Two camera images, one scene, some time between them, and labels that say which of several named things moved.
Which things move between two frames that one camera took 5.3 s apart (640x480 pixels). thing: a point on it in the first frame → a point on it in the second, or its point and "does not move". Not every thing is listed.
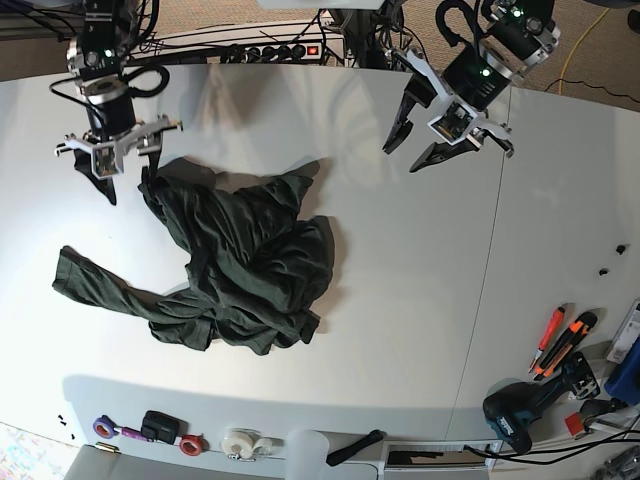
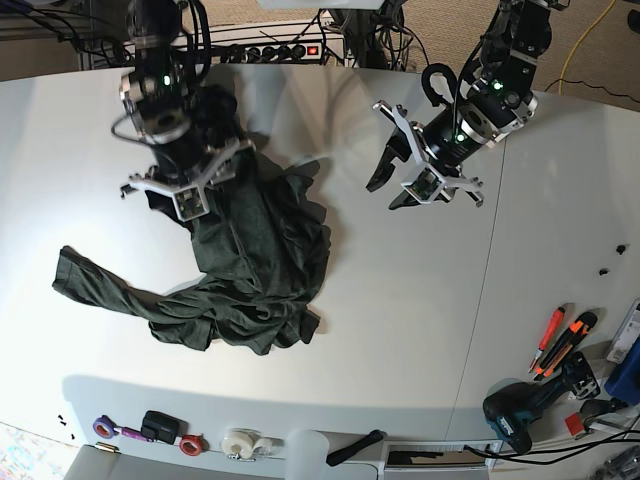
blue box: (624, 380) does not move
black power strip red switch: (272, 53) does not move
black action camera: (163, 428) does not move
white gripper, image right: (456, 121) → (428, 184)
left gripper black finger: (83, 161) → (163, 203)
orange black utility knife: (577, 331) does not move
